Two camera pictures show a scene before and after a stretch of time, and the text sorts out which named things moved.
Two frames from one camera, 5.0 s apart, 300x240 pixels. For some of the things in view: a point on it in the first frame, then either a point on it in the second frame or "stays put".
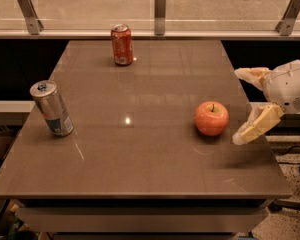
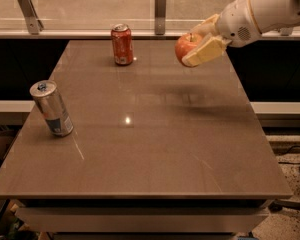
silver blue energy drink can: (49, 103) stays put
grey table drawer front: (137, 219) stays put
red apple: (211, 118) -> (184, 44)
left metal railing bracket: (34, 25) stays put
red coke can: (122, 44) stays put
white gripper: (286, 88) -> (236, 21)
